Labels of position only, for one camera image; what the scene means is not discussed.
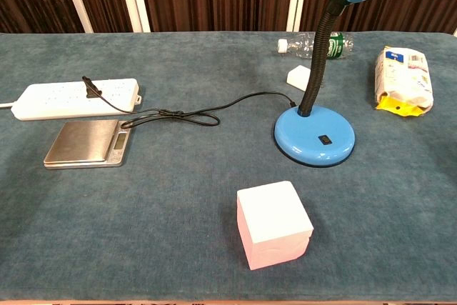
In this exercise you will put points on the blue desk lamp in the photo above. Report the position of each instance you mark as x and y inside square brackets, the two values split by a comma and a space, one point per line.
[314, 133]

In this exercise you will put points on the small white box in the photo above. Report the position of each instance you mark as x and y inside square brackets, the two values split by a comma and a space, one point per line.
[299, 77]

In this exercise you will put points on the teal table cloth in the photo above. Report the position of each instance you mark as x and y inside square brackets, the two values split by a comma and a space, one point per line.
[178, 212]

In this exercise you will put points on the white pink paper cube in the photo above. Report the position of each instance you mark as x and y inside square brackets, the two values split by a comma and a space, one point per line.
[273, 223]

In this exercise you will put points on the clear plastic water bottle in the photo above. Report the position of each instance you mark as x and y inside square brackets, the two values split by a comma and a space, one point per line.
[303, 45]

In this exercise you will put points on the silver digital kitchen scale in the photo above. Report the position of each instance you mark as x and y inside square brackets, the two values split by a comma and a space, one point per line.
[82, 142]

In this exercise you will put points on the white power strip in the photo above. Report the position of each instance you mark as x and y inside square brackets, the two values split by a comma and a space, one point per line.
[71, 99]

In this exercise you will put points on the white yellow food bag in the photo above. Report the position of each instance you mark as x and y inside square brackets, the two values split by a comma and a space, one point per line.
[403, 80]

